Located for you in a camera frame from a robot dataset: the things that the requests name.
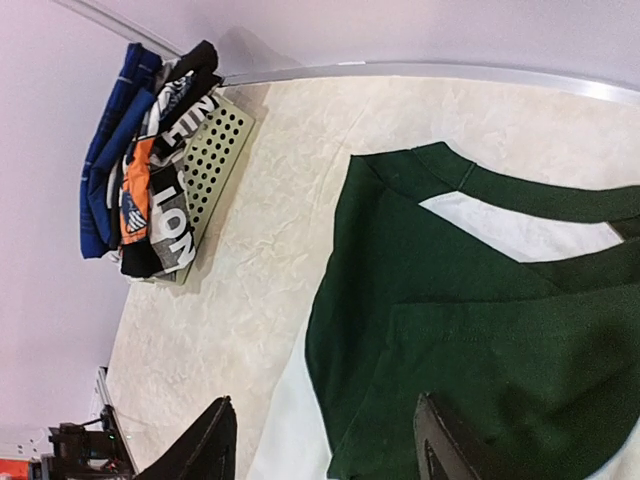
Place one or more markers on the orange black printed garment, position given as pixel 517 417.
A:
pixel 182 83

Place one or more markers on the white laundry basket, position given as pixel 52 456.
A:
pixel 190 164

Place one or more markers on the white garment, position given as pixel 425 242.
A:
pixel 293 444

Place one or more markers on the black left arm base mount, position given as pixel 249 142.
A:
pixel 95 449

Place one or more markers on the blue patterned garment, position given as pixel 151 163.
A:
pixel 131 97

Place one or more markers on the dark green garment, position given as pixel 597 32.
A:
pixel 541 359

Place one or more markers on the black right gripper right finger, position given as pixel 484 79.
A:
pixel 446 448

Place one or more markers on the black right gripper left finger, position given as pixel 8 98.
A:
pixel 205 451

